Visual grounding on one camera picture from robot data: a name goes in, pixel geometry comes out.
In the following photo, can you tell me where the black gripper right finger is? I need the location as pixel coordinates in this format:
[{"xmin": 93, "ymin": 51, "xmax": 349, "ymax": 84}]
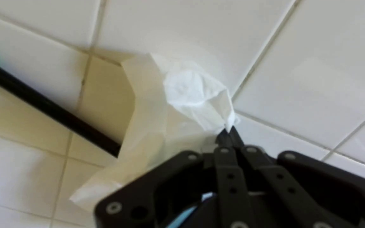
[{"xmin": 231, "ymin": 127, "xmax": 365, "ymax": 228}]

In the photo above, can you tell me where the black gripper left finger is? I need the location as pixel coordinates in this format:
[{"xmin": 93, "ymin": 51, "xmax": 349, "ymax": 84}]
[{"xmin": 94, "ymin": 127, "xmax": 249, "ymax": 228}]

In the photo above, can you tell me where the green BIC utility lighter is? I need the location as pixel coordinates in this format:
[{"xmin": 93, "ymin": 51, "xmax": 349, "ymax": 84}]
[{"xmin": 0, "ymin": 67, "xmax": 121, "ymax": 157}]

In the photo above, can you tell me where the white paper towel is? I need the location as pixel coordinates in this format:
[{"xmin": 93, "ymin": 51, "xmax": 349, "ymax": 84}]
[{"xmin": 70, "ymin": 54, "xmax": 237, "ymax": 211}]

